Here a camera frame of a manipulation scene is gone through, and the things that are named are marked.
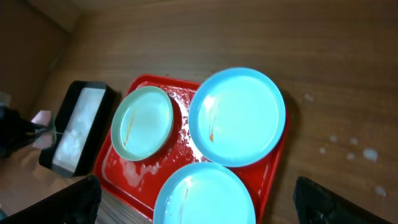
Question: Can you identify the pale green plate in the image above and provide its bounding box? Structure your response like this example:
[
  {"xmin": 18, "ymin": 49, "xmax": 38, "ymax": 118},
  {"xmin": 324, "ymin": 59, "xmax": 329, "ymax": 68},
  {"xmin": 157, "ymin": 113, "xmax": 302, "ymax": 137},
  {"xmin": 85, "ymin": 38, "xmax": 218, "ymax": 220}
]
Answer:
[{"xmin": 111, "ymin": 86, "xmax": 174, "ymax": 161}]

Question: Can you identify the black tub of soapy water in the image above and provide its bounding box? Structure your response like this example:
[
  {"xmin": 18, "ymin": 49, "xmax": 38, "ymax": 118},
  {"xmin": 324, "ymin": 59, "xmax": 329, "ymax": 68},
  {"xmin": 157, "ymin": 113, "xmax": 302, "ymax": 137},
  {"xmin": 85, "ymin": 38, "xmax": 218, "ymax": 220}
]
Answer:
[{"xmin": 39, "ymin": 81, "xmax": 121, "ymax": 178}]

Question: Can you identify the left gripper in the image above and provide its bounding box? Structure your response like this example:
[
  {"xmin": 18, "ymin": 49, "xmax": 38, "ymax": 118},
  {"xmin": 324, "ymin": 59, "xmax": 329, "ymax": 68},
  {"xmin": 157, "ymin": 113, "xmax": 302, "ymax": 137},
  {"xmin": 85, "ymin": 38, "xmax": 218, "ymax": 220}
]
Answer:
[{"xmin": 1, "ymin": 106, "xmax": 57, "ymax": 157}]

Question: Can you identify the red plastic tray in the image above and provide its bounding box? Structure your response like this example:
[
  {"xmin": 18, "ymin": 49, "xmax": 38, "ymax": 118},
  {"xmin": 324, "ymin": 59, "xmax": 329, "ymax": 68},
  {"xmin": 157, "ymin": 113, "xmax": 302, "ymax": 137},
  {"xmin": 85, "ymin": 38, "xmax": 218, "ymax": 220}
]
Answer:
[{"xmin": 94, "ymin": 74, "xmax": 290, "ymax": 223}]

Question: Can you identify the blue plate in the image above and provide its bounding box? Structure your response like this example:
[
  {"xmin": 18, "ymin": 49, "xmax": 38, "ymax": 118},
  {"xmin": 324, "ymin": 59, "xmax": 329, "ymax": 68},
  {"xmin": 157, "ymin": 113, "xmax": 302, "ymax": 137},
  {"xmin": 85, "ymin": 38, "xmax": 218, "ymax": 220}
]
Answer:
[
  {"xmin": 188, "ymin": 67, "xmax": 287, "ymax": 167},
  {"xmin": 153, "ymin": 162, "xmax": 256, "ymax": 224}
]

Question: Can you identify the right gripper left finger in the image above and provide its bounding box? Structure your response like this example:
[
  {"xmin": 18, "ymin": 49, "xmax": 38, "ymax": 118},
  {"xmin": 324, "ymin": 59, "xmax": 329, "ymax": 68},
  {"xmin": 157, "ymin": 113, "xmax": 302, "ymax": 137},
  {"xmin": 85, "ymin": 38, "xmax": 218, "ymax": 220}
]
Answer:
[{"xmin": 1, "ymin": 175, "xmax": 102, "ymax": 224}]

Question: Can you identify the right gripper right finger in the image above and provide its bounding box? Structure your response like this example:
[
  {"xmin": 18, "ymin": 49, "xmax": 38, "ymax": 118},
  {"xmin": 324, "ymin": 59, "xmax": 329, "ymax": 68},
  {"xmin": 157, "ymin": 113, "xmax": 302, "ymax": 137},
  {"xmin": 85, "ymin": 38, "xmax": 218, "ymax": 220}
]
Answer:
[{"xmin": 293, "ymin": 176, "xmax": 391, "ymax": 224}]

